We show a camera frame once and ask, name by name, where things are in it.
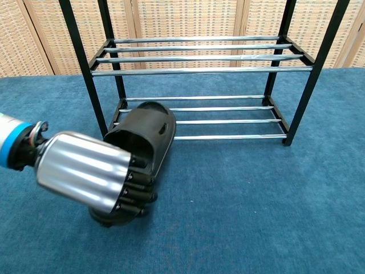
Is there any blue carpet table cover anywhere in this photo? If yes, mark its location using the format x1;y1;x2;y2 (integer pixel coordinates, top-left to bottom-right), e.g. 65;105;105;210
0;67;365;274

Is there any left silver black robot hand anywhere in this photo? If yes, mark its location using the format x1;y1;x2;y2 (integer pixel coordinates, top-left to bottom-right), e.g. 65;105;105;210
34;131;159;218

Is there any black chrome shoe rack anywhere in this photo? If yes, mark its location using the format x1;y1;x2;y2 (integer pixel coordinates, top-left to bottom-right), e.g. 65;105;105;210
58;0;350;147

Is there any woven bamboo folding screen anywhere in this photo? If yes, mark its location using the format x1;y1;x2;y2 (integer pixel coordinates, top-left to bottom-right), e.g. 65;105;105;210
0;0;365;78

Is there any black slide sandal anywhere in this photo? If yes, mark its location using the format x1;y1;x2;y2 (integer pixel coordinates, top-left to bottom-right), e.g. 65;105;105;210
87;101;177;228

